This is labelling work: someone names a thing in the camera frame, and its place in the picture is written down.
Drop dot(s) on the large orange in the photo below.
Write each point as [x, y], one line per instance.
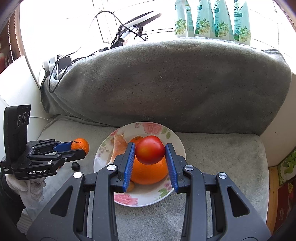
[149, 174]

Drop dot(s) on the dark plum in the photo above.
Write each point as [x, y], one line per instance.
[75, 166]

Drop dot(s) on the left black sleeve forearm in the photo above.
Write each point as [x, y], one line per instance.
[11, 206]

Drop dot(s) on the white cabinet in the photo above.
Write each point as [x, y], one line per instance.
[18, 87]

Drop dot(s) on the floral refill pouch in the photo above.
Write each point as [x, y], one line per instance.
[205, 20]
[222, 21]
[183, 19]
[242, 32]

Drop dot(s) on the small tangerine with stem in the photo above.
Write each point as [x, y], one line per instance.
[136, 140]

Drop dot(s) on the brown longan fruit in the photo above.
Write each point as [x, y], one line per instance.
[130, 187]

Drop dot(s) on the grey blanket backrest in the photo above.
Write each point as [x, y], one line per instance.
[189, 85]

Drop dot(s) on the peeled pomelo segment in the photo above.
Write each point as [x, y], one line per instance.
[119, 147]

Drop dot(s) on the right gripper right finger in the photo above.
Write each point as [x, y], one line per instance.
[215, 208]

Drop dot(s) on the floral white plate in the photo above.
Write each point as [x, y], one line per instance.
[141, 195]

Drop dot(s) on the left white gloved hand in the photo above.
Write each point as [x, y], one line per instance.
[30, 191]

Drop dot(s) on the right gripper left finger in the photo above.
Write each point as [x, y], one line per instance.
[83, 208]

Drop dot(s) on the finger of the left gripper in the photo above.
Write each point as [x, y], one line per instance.
[70, 155]
[62, 147]

